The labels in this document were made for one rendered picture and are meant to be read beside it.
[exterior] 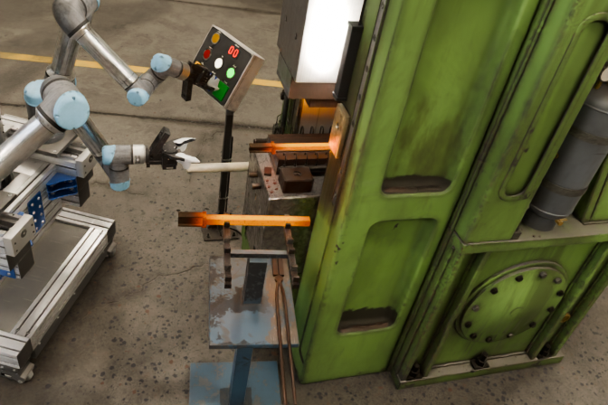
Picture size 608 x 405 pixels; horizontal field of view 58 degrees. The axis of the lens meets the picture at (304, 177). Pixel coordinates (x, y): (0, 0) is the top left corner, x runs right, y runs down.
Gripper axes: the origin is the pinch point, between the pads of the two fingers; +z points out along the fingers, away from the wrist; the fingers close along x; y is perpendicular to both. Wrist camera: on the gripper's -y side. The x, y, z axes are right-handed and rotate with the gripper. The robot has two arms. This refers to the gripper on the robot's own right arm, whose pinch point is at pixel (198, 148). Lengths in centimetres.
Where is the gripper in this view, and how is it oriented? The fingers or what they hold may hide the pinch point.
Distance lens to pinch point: 217.8
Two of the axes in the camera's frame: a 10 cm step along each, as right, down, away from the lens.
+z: 9.5, -0.4, 3.0
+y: -1.6, 7.8, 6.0
